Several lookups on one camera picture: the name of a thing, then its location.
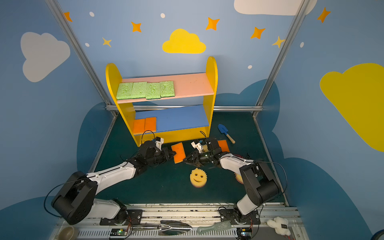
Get orange sponge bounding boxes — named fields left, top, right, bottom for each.
left=171, top=143, right=186, bottom=164
left=133, top=119, right=146, bottom=135
left=145, top=117, right=157, bottom=133
left=218, top=140, right=230, bottom=153

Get green sponge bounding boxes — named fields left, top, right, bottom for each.
left=160, top=81, right=175, bottom=98
left=131, top=82, right=147, bottom=99
left=146, top=83, right=161, bottom=100
left=116, top=83, right=133, bottom=100

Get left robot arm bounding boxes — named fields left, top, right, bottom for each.
left=51, top=141, right=177, bottom=225

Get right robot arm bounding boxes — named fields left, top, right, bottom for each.
left=183, top=139, right=282, bottom=216

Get yellow shelf with pink and blue boards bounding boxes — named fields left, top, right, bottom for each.
left=105, top=57, right=219, bottom=146

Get smiley sponge lower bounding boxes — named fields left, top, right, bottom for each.
left=190, top=168, right=208, bottom=188

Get smiley sponge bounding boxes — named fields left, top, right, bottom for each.
left=190, top=168, right=208, bottom=188
left=235, top=174, right=244, bottom=184

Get blue toy shovel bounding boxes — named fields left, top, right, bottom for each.
left=218, top=124, right=236, bottom=144

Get smiley sponge right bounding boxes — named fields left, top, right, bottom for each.
left=235, top=174, right=244, bottom=184

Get pale green brush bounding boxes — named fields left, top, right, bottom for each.
left=197, top=221, right=232, bottom=235

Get silver metal trowel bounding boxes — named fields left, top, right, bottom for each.
left=133, top=220, right=193, bottom=236

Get green circuit board left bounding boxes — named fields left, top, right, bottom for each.
left=110, top=229, right=128, bottom=239

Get circuit board right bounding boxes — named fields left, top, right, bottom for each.
left=236, top=228, right=253, bottom=240

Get white plush toy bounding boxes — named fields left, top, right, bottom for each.
left=267, top=217, right=291, bottom=236

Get small round bowl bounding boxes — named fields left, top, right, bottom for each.
left=57, top=226, right=79, bottom=240

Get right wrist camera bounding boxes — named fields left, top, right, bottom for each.
left=191, top=140, right=203, bottom=153

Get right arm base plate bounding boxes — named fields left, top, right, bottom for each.
left=218, top=208, right=261, bottom=225

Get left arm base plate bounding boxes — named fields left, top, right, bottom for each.
left=100, top=210, right=143, bottom=226

